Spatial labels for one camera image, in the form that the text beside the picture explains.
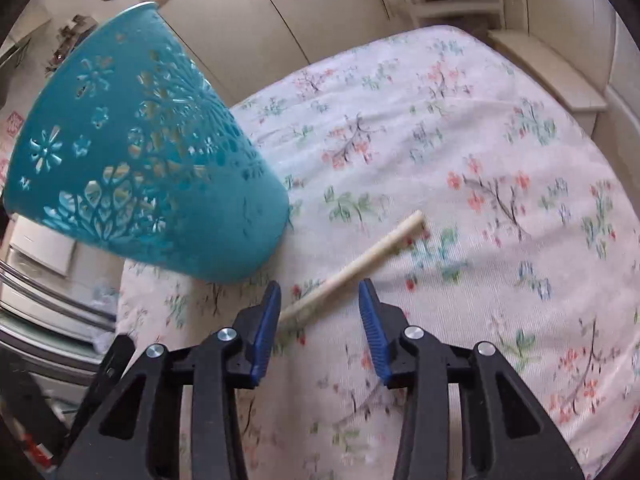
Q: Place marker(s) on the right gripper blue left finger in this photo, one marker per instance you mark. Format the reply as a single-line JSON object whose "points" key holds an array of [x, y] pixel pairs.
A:
{"points": [[264, 331]]}

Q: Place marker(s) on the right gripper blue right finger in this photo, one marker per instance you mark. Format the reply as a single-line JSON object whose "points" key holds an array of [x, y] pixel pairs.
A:
{"points": [[370, 309]]}

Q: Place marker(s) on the bamboo chopstick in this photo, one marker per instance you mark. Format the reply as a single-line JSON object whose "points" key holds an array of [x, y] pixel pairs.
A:
{"points": [[298, 314]]}

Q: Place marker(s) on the teal perforated plastic basket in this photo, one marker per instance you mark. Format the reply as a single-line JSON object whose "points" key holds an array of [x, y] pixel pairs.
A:
{"points": [[129, 148]]}

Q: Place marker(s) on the floral white tablecloth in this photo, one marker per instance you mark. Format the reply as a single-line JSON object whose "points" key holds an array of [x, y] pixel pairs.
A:
{"points": [[530, 241]]}

